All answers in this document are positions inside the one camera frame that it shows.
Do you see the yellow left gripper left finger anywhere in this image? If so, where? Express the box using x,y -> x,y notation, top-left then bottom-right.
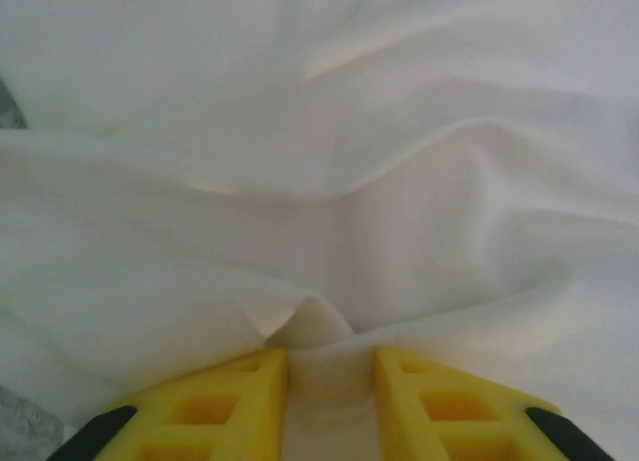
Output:
49,347 -> 292,461

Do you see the white t-shirt with red print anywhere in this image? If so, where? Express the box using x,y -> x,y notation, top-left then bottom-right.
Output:
0,0 -> 639,461

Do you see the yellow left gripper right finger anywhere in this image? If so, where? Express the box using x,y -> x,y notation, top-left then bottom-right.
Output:
371,347 -> 596,461

